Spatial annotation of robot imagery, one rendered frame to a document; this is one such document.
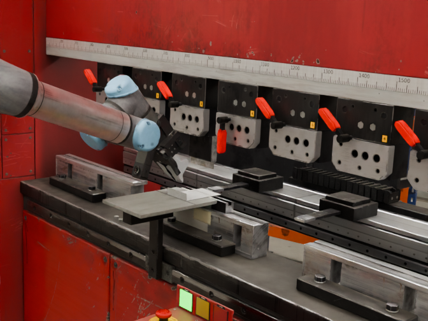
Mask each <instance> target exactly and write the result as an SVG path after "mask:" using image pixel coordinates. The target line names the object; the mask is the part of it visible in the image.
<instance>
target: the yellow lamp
mask: <svg viewBox="0 0 428 321"><path fill-rule="evenodd" d="M209 306H210V303H209V302H207V301H205V300H203V299H200V298H198V297H197V300H196V314H197V315H199V316H201V317H203V318H205V319H207V320H209Z"/></svg>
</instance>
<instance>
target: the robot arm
mask: <svg viewBox="0 0 428 321"><path fill-rule="evenodd" d="M104 91H105V93H106V96H107V97H108V98H107V100H105V102H104V103H103V104H101V103H97V102H95V101H92V100H90V99H87V98H84V97H82V96H78V95H76V94H73V93H70V92H68V91H65V90H62V89H59V88H57V87H54V86H52V85H49V84H46V83H43V82H41V81H39V80H38V77H37V76H36V75H35V74H33V73H31V72H28V71H26V70H23V69H21V68H18V67H16V66H14V65H13V64H10V63H8V62H6V61H4V60H2V59H0V113H2V114H7V115H11V116H14V117H17V118H23V117H25V116H30V117H34V118H37V119H40V120H44V121H46V122H50V123H53V124H56V125H59V126H63V127H66V128H68V129H72V130H75V131H78V132H80V136H81V137H82V140H84V142H86V144H88V146H90V147H91V148H93V149H94V150H102V149H103V148H104V147H106V146H107V145H108V143H112V144H115V145H120V146H124V147H127V148H132V149H135V150H137V151H138V153H137V156H136V160H135V163H134V167H133V170H132V174H131V175H132V177H134V178H137V179H140V180H147V179H148V175H149V172H150V168H151V165H152V161H154V162H155V163H156V165H158V166H159V167H160V168H161V169H162V170H163V171H164V172H165V173H166V174H167V175H168V176H169V177H170V178H172V179H173V180H174V181H176V182H179V183H183V173H184V171H185V170H186V168H187V166H188V164H189V161H188V160H187V159H183V160H181V159H180V158H179V157H178V156H177V157H174V156H175V154H177V153H178V152H179V151H180V150H182V149H183V148H184V147H185V146H186V142H185V140H184V139H183V138H182V136H181V134H180V133H179V132H178V131H176V130H174V129H173V128H172V126H171V124H170V123H169V122H168V120H167V119H166V117H165V116H164V114H158V113H155V112H154V110H153V109H152V107H151V106H150V105H149V103H148V102H147V100H146V99H145V98H144V96H143V95H142V93H141V92H140V90H139V88H138V86H137V85H136V84H135V83H134V82H133V80H132V79H131V78H130V77H129V76H127V75H120V76H117V77H115V78H113V79H112V80H110V81H109V82H108V83H107V85H106V87H105V89H104ZM174 132H175V133H174ZM173 133H174V134H173ZM179 136H180V137H181V139H182V140H183V143H182V142H181V141H180V140H176V139H177V138H178V137H179ZM181 143H182V144H181ZM180 144H181V145H180Z"/></svg>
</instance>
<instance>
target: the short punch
mask: <svg viewBox="0 0 428 321"><path fill-rule="evenodd" d="M189 156H190V157H191V161H190V162H191V163H193V164H197V165H200V166H204V167H207V168H211V169H214V162H216V161H217V136H209V137H207V136H194V135H191V134H189Z"/></svg>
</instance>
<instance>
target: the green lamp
mask: <svg viewBox="0 0 428 321"><path fill-rule="evenodd" d="M180 306H181V307H183V308H185V309H187V310H189V311H192V294H190V293H188V292H186V291H184V290H182V289H180Z"/></svg>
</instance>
